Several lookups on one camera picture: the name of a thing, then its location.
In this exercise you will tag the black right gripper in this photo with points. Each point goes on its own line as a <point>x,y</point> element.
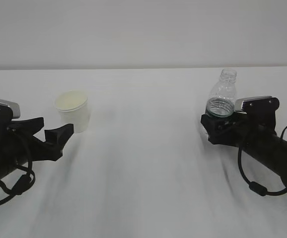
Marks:
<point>247,133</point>

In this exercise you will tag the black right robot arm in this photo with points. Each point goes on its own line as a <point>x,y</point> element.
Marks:
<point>274,159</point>

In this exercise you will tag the white paper cup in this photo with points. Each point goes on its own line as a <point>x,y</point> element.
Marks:
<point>73,108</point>

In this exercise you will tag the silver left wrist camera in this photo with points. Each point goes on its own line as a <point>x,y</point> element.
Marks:
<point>8,111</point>

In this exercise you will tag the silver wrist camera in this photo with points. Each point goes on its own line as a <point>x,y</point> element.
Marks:
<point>260,110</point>
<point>8,111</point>

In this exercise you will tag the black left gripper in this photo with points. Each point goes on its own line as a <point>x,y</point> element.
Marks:
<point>18,144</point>

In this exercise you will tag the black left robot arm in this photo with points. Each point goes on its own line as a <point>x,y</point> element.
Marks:
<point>17,138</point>

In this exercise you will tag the clear green-label water bottle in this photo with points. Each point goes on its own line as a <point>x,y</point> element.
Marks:
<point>222,98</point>

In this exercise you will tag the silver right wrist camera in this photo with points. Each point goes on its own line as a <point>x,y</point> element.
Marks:
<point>260,110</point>

